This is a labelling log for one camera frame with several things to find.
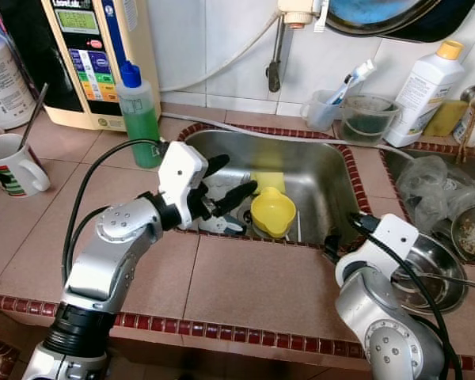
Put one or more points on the steel mesh strainer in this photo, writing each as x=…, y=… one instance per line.
x=459, y=237

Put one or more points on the green scouring pad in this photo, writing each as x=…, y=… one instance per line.
x=368, y=125

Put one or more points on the thin white stick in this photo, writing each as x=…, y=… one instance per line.
x=298, y=226

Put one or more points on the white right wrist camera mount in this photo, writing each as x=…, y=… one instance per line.
x=388, y=237

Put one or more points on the green dish soap bottle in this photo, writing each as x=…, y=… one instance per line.
x=141, y=127

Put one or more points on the white toothpaste tube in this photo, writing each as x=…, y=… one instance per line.
x=356, y=75

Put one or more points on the stainless steel bowl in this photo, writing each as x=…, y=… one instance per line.
x=447, y=277

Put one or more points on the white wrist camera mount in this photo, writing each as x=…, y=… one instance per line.
x=180, y=170
x=388, y=237

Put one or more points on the light yellow sponge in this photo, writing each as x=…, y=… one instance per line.
x=269, y=180

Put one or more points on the white printed mug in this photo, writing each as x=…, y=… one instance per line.
x=16, y=166

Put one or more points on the dark yellow sponge block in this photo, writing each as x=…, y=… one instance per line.
x=447, y=119

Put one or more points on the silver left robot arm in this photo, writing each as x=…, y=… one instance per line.
x=103, y=261

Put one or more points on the beige water ioniser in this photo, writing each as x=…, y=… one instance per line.
x=95, y=71

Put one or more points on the clear plastic pail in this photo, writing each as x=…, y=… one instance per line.
x=356, y=138

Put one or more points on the white labelled bottle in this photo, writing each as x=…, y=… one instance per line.
x=4, y=83

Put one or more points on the beige wall water fitting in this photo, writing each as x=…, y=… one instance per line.
x=297, y=12

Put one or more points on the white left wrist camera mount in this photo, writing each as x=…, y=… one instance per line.
x=180, y=170

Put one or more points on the hanging steel wok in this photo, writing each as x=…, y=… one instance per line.
x=388, y=16

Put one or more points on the stainless steel sink basin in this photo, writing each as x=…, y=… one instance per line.
x=396, y=166
x=317, y=166

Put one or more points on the white detergent bottle yellow cap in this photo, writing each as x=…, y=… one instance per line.
x=423, y=95

